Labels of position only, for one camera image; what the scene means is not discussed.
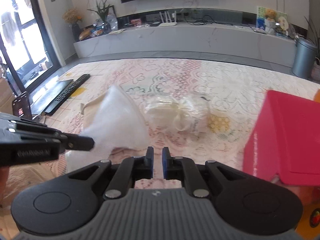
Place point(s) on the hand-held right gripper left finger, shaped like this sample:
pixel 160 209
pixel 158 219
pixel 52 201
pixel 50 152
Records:
pixel 150 162

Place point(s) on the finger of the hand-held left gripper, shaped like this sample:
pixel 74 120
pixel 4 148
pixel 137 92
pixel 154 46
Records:
pixel 80 143

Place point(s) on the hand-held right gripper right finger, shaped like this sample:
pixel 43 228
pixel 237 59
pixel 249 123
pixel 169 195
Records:
pixel 165 162

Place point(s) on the white fabric bag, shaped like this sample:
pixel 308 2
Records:
pixel 117 122

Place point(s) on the orange cardboard box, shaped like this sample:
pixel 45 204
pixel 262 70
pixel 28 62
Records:
pixel 311 220

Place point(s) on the black phone on stand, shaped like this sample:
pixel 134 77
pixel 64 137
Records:
pixel 22 107

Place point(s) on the clear bag of white cloth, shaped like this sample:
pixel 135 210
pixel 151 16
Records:
pixel 175 113

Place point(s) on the black tablet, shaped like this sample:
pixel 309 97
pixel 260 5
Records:
pixel 50 100

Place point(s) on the black remote control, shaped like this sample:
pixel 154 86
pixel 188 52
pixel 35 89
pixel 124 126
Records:
pixel 68 91

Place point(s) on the dried flowers in dark vase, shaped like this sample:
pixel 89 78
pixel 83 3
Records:
pixel 73 22

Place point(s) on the red lidded storage box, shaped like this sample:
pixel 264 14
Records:
pixel 285 135

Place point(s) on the white marble television console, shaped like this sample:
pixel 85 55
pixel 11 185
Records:
pixel 187 40

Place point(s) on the green plant in vase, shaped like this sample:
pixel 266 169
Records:
pixel 105 17

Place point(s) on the white router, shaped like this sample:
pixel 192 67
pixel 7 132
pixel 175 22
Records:
pixel 167 24

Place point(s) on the grey metal trash can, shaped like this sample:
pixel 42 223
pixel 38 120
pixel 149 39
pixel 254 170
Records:
pixel 303 60

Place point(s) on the brown teddy bear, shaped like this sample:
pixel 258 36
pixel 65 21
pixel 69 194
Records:
pixel 270 21

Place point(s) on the woven pastel handbag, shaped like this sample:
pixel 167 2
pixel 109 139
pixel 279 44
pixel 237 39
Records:
pixel 316 71

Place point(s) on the round paper fan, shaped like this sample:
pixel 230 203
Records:
pixel 283 22

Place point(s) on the long leaf potted plant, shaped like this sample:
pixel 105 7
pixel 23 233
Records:
pixel 313 32

